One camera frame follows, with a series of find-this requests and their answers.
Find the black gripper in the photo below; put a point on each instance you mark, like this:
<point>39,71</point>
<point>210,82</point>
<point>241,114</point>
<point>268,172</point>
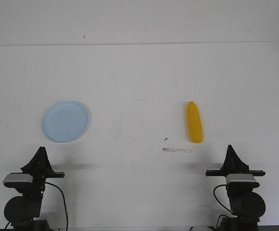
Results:
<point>238,165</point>
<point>39,179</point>

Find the yellow corn cob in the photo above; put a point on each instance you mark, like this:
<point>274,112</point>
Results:
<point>195,127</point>

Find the light blue round plate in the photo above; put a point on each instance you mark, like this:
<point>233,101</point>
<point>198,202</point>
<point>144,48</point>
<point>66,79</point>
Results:
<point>65,121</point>

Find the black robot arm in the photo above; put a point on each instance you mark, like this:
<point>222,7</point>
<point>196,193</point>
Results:
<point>246,206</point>
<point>22,212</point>

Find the clear tape strip horizontal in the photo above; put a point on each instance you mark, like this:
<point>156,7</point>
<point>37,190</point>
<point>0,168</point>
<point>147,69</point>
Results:
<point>176,150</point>

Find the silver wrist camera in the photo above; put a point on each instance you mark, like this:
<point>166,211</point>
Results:
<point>17,179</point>
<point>245,180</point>

